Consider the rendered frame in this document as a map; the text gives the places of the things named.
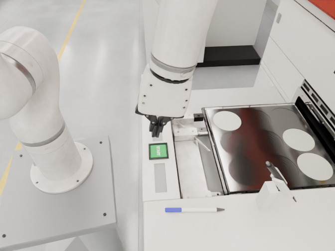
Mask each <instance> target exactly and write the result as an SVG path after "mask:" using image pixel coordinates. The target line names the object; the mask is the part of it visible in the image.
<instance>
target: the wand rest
mask: <svg viewBox="0 0 335 251"><path fill-rule="evenodd" d="M275 168H276V169H277V171H278V172H279V173H280V171H279V170H278V168H277V167H275ZM280 175H281V176H282V178H284V177H283V175H282V174H281V173H280ZM270 176H271V178H272V181H265V183H264V184H263V186H262V188H261V190H260V192H259V194H258V195H257V197H256V199H255V201H256V204H257V206H258V209H259V211H266V210H268V209H269V207H270V206H271V204H272V203H273V201H274V200H275V198H276V197H277V195H278V194H279V191H278V189H277V187H278V188H279V190H280V191H281V192H282V194H284V196H285V198H286V197H292V198H293V196H294V195H293V194H292V192H291V191H290V190H289V188H288V187H287V185H286V184H285V182H286V183H287V181H286V180H285V179H284V180H285V182H284V181H282V180H279V179H277V178H275V177H274V176H273V174H271V175H270ZM276 186H277V187H276Z"/></svg>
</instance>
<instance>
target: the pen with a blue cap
mask: <svg viewBox="0 0 335 251"><path fill-rule="evenodd" d="M224 210H225V209H222V208H217V207H205V208H165V212H219V211H224Z"/></svg>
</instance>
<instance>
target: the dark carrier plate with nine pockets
mask: <svg viewBox="0 0 335 251"><path fill-rule="evenodd" d="M222 111H228V112H232V113H234V114H236V115H238V116H239V118H240V119H241V126H240V127H239V128H238V129H236V130H223V129H220V128H219V127H217V126H216V125H215V124H214V122H213V117H214V115H215V114H216V113H218V112H222ZM206 112H207V115H208V119H209V122H210V126H211V129H212V133H213V136H214V140H215V143H216V147H217V150H218V154H219V157H220V161H221V164H222V168H223V171H224V175H225V178H226V182H227V185H228V189H229V192H230V193H232V192H245V191H258V190H261V188H262V186H263V184H264V183H265V181H272V178H271V176H270V175H271V172H270V171H269V169H268V168H267V167H266V161H268V162H271V163H272V164H273V165H274V167H277V168H278V170H279V171H280V173H281V174H282V175H283V177H284V178H285V180H286V181H287V186H288V188H298V187H311V186H325V185H335V164H334V163H333V161H332V160H331V158H330V157H329V155H328V154H327V152H326V151H325V149H324V148H323V146H322V145H321V144H320V142H319V141H318V139H317V138H316V136H315V135H314V133H313V132H312V130H311V129H310V127H309V126H308V124H307V123H306V122H305V120H304V119H303V117H302V116H301V114H300V113H299V111H298V110H297V108H296V107H295V105H284V106H266V107H248V108H230V109H212V110H206ZM292 128H295V129H300V130H302V131H305V132H306V133H308V134H309V135H310V136H311V137H312V138H313V139H314V142H315V146H314V148H313V149H312V150H309V151H299V150H296V149H293V148H291V147H290V146H288V145H287V144H286V143H285V141H284V139H283V133H284V132H285V131H286V130H288V129H292ZM303 153H313V154H317V155H319V156H321V157H323V158H324V159H325V160H327V161H328V162H329V164H330V165H331V167H332V169H333V175H332V177H331V178H330V179H328V180H315V179H312V178H310V177H308V176H307V175H306V174H304V173H303V172H302V171H301V170H300V168H299V167H298V164H297V159H298V157H299V156H300V155H301V154H303Z"/></svg>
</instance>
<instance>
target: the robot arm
mask: <svg viewBox="0 0 335 251"><path fill-rule="evenodd" d="M156 2H157V3H158V5H159V8H158V14H157V19H156V25H155V31H154V36H153V42H152V48H151V54H150V59H149V63H148V64H147V65H146V68H145V70H144V73H143V76H142V79H141V83H140V88H139V93H138V104H137V106H136V107H135V113H136V114H139V115H142V116H145V117H146V118H147V119H148V120H149V121H150V126H149V132H152V137H155V136H156V137H159V135H160V132H163V128H164V126H165V125H166V124H167V123H168V122H169V121H171V120H173V119H182V118H184V114H185V112H186V110H187V107H188V103H189V99H190V94H191V89H192V80H193V72H194V70H195V68H196V65H197V62H198V59H199V56H200V53H201V50H202V47H203V44H204V41H205V38H206V35H207V32H208V29H209V26H210V23H211V20H212V17H213V14H214V11H215V8H216V5H217V2H218V0H156ZM59 90H60V72H59V63H58V59H57V55H56V53H55V50H54V48H53V46H52V45H51V43H50V42H49V40H48V39H47V38H46V37H45V36H44V35H43V34H42V33H40V32H39V31H37V30H35V29H33V28H30V27H25V26H16V27H12V28H9V29H7V30H5V31H4V32H2V33H1V34H0V121H2V120H5V119H8V118H9V126H10V128H11V130H12V132H13V133H14V135H15V136H16V138H17V139H18V141H19V142H20V143H21V145H22V146H23V148H24V149H25V150H26V152H27V153H28V155H29V156H30V157H31V159H32V160H33V164H32V167H31V170H30V177H31V180H32V182H33V184H34V185H35V186H36V188H37V189H39V190H40V191H42V192H45V193H49V194H59V193H64V192H67V191H70V190H72V189H74V188H76V187H77V186H79V185H80V184H81V183H83V182H84V181H85V180H86V178H87V177H88V176H89V174H90V172H91V170H92V167H93V156H92V153H91V151H90V150H89V148H88V147H87V146H85V145H83V144H81V143H79V142H74V140H73V138H72V136H71V134H70V131H69V129H68V127H67V125H66V123H65V120H64V118H63V116H62V114H61V111H60V109H59ZM156 116H160V117H158V118H157V117H156Z"/></svg>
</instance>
